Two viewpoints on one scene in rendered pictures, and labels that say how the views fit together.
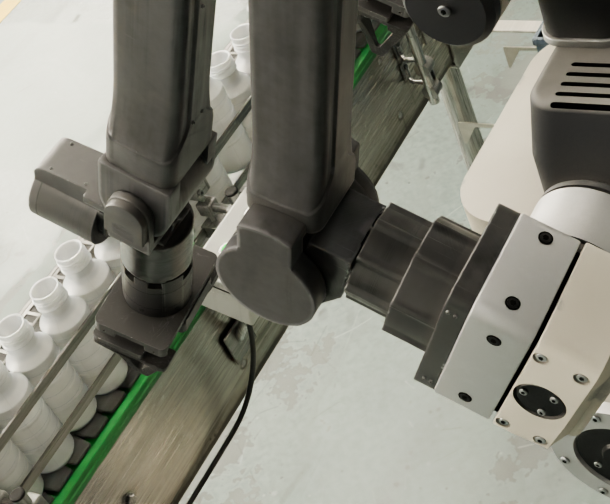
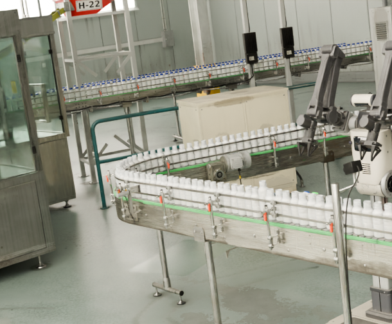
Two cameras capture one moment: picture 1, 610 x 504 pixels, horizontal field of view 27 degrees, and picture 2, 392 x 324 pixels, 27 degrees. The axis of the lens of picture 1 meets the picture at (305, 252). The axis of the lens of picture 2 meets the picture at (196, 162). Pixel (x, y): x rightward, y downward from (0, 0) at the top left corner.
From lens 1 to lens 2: 4.51 m
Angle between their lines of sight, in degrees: 80
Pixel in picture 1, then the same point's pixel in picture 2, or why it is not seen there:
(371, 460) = not seen: outside the picture
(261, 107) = not seen: outside the picture
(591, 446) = (388, 183)
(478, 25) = not seen: hidden behind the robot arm
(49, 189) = (369, 118)
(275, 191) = not seen: outside the picture
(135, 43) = (387, 85)
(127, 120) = (384, 98)
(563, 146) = not seen: hidden behind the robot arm
